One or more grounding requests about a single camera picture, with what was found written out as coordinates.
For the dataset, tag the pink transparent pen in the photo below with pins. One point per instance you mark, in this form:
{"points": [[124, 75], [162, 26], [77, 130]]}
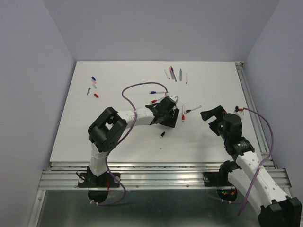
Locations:
{"points": [[171, 73]]}

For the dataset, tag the blue cap whiteboard marker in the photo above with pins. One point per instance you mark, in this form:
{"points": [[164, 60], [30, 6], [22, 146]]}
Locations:
{"points": [[157, 92]]}

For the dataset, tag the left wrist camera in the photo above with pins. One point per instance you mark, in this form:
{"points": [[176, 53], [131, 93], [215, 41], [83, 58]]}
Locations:
{"points": [[174, 98]]}

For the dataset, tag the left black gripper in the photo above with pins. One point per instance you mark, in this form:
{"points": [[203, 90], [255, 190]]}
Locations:
{"points": [[171, 122]]}

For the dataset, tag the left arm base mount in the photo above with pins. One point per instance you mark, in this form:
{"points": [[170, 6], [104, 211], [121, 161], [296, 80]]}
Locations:
{"points": [[98, 187]]}

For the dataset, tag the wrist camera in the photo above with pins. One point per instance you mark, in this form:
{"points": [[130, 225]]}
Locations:
{"points": [[174, 98], [239, 111]]}

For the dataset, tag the aluminium rail frame front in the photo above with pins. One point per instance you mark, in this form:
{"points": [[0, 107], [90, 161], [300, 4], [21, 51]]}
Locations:
{"points": [[158, 195]]}

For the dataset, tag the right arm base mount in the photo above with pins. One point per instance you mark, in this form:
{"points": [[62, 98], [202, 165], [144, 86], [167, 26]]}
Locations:
{"points": [[226, 191]]}

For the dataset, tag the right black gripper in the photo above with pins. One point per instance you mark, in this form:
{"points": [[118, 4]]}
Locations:
{"points": [[218, 111]]}

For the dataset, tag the aluminium rail right side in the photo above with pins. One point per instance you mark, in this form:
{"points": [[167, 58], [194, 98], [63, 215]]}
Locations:
{"points": [[256, 120]]}

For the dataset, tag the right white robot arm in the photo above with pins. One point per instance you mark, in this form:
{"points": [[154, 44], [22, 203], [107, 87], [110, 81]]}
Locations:
{"points": [[246, 172]]}

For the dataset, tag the blue ballpoint pen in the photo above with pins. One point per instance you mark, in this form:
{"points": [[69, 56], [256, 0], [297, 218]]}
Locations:
{"points": [[174, 74]]}

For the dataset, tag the light blue transparent pen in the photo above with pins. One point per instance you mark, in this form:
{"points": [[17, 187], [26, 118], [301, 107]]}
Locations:
{"points": [[180, 74]]}

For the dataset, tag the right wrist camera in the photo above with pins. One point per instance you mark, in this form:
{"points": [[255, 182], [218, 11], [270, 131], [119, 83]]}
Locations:
{"points": [[239, 111]]}

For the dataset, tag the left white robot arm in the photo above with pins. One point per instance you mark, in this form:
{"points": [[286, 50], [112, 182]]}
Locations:
{"points": [[105, 132]]}

